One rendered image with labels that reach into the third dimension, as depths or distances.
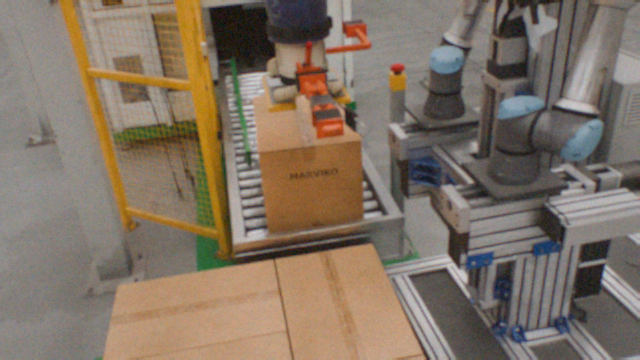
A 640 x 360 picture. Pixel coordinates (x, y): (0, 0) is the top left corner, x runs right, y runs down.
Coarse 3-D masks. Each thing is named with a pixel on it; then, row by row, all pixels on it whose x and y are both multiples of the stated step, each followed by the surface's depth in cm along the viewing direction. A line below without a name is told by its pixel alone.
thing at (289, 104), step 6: (264, 78) 224; (276, 78) 216; (264, 84) 218; (264, 90) 216; (270, 90) 210; (270, 96) 205; (270, 102) 201; (276, 102) 199; (282, 102) 199; (288, 102) 199; (294, 102) 199; (270, 108) 197; (276, 108) 197; (282, 108) 197; (288, 108) 198; (294, 108) 198
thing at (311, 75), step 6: (294, 72) 186; (300, 72) 187; (306, 72) 187; (312, 72) 187; (318, 72) 186; (324, 72) 183; (300, 78) 180; (306, 78) 181; (312, 78) 181; (318, 78) 181; (324, 78) 182; (300, 84) 182; (312, 84) 182; (300, 90) 183
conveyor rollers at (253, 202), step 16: (240, 80) 413; (256, 80) 411; (240, 128) 342; (240, 144) 319; (256, 144) 319; (240, 160) 303; (256, 160) 304; (240, 176) 287; (256, 176) 288; (256, 192) 272; (368, 192) 263; (256, 208) 258; (368, 208) 254; (256, 224) 248
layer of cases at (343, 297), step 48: (144, 288) 215; (192, 288) 213; (240, 288) 211; (288, 288) 209; (336, 288) 207; (384, 288) 205; (144, 336) 193; (192, 336) 192; (240, 336) 190; (288, 336) 195; (336, 336) 187; (384, 336) 185
